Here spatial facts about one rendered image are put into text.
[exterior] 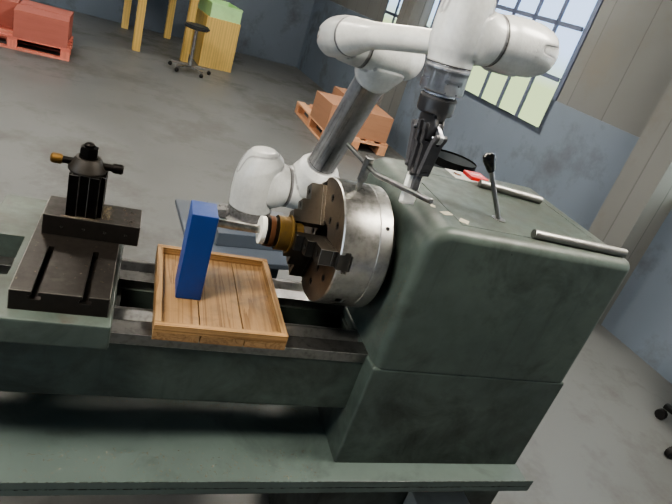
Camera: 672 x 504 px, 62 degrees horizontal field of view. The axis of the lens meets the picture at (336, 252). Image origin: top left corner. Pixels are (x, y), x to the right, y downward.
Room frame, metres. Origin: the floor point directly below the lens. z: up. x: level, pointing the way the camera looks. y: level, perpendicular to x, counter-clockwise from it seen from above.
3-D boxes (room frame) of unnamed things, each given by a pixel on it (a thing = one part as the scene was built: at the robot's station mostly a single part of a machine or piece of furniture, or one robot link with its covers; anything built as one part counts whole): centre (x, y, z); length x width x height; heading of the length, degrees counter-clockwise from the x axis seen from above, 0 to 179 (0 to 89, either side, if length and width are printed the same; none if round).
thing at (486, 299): (1.47, -0.36, 1.06); 0.59 x 0.48 x 0.39; 113
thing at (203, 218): (1.17, 0.32, 1.00); 0.08 x 0.06 x 0.23; 23
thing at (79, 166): (1.14, 0.59, 1.14); 0.08 x 0.08 x 0.03
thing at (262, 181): (1.86, 0.34, 0.97); 0.18 x 0.16 x 0.22; 120
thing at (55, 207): (1.15, 0.56, 1.00); 0.20 x 0.10 x 0.05; 113
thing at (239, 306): (1.19, 0.25, 0.89); 0.36 x 0.30 x 0.04; 23
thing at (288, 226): (1.24, 0.14, 1.08); 0.09 x 0.09 x 0.09; 23
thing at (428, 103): (1.17, -0.10, 1.47); 0.08 x 0.07 x 0.09; 25
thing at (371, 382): (1.47, -0.36, 0.43); 0.60 x 0.48 x 0.86; 113
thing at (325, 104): (6.93, 0.46, 0.22); 1.24 x 0.86 x 0.45; 29
